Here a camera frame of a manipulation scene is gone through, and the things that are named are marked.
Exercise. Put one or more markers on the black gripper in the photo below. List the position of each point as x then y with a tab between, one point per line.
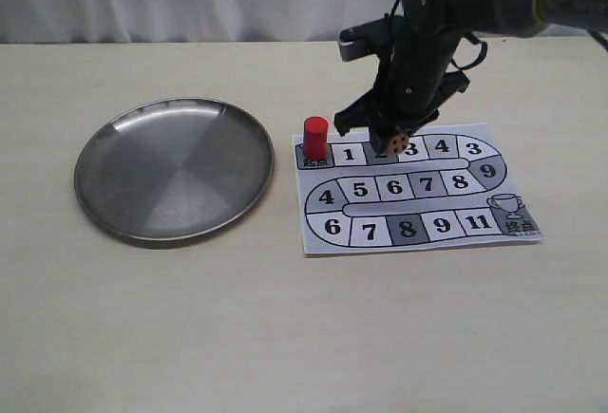
412	82

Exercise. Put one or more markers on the wooden die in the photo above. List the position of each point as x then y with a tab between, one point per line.
397	144

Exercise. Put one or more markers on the red cylinder game piece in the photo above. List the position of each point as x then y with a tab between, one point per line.
315	138

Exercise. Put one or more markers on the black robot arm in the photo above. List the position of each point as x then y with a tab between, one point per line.
511	18

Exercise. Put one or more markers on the paper game board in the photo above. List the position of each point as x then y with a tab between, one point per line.
450	187

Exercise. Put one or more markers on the round metal plate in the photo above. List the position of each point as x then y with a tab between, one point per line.
171	172

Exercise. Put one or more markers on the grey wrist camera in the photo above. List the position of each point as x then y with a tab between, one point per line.
371	38

